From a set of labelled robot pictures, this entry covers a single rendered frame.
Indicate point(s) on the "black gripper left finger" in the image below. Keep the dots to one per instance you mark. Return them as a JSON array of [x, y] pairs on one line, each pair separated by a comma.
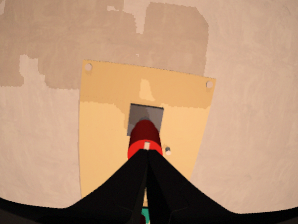
[[117, 201]]

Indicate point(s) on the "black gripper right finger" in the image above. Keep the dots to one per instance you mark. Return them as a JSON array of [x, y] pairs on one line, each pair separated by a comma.
[[172, 199]]

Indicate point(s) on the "tan plate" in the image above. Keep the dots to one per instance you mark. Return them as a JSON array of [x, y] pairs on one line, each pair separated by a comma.
[[127, 107]]

